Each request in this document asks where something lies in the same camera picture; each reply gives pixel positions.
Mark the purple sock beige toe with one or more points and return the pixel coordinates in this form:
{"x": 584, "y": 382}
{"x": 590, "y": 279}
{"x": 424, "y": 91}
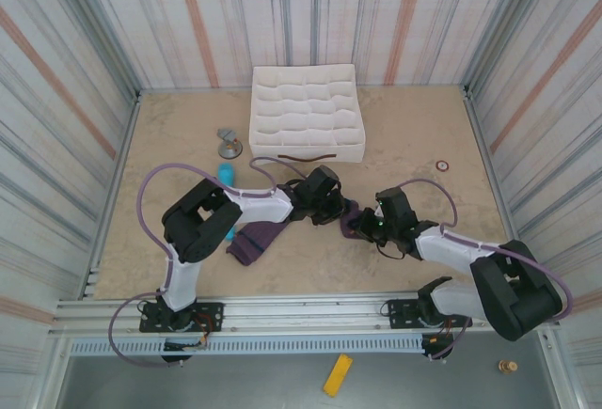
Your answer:
{"x": 254, "y": 240}
{"x": 347, "y": 223}

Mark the white fabric compartment organizer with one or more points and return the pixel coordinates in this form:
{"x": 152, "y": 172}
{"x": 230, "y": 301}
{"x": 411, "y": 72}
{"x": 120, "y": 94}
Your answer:
{"x": 305, "y": 113}

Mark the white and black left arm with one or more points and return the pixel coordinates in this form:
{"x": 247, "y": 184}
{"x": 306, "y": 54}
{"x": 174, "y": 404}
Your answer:
{"x": 263, "y": 209}

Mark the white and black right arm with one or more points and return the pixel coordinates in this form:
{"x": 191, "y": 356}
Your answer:
{"x": 447, "y": 254}

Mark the teal plastic cylinder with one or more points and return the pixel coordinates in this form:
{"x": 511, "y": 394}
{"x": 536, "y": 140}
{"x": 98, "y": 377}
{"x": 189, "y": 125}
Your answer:
{"x": 226, "y": 174}

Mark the grey cone-shaped stand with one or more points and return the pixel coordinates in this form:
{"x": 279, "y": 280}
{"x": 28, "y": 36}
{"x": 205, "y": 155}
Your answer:
{"x": 229, "y": 149}

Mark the small grey metal piece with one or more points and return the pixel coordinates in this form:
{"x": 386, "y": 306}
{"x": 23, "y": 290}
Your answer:
{"x": 225, "y": 133}

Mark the yellow flat plastic piece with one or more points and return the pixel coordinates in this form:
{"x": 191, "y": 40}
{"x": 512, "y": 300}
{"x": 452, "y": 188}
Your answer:
{"x": 337, "y": 374}

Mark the small wooden piece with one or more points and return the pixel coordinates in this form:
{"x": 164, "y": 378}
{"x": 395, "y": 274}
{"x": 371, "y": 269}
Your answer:
{"x": 507, "y": 366}

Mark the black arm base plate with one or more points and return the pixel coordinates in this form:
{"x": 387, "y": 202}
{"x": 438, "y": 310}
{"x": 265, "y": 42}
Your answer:
{"x": 211, "y": 315}
{"x": 397, "y": 315}

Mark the aluminium mounting rail frame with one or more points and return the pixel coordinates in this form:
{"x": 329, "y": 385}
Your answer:
{"x": 305, "y": 315}

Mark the aluminium side rail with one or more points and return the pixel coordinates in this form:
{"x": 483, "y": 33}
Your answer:
{"x": 484, "y": 146}
{"x": 114, "y": 193}

